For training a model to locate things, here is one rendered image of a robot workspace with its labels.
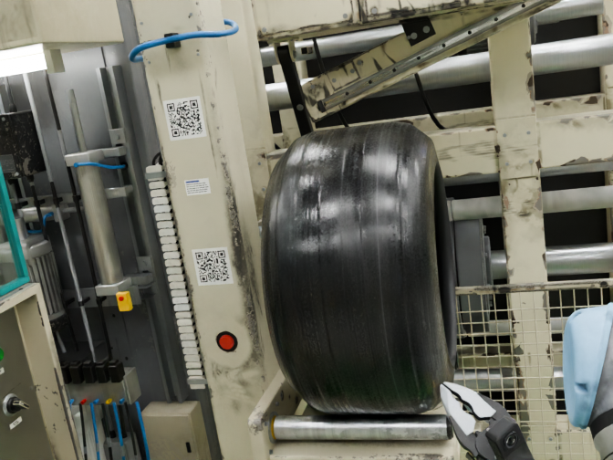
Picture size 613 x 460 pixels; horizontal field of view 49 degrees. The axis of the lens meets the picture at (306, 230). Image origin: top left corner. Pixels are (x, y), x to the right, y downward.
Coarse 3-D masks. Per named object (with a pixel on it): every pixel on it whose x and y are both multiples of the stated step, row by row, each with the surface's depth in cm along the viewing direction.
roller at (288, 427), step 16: (288, 416) 132; (304, 416) 131; (320, 416) 130; (336, 416) 129; (352, 416) 128; (368, 416) 127; (384, 416) 126; (400, 416) 125; (416, 416) 125; (432, 416) 124; (272, 432) 131; (288, 432) 130; (304, 432) 129; (320, 432) 128; (336, 432) 127; (352, 432) 126; (368, 432) 126; (384, 432) 125; (400, 432) 124; (416, 432) 123; (432, 432) 122; (448, 432) 122
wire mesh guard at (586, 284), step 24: (456, 288) 165; (480, 288) 163; (504, 288) 161; (528, 288) 160; (552, 288) 159; (576, 288) 157; (456, 312) 167; (528, 408) 168; (528, 432) 170; (552, 432) 169; (576, 432) 167
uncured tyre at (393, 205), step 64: (384, 128) 121; (320, 192) 112; (384, 192) 109; (320, 256) 108; (384, 256) 105; (448, 256) 149; (320, 320) 109; (384, 320) 106; (448, 320) 144; (320, 384) 115; (384, 384) 112
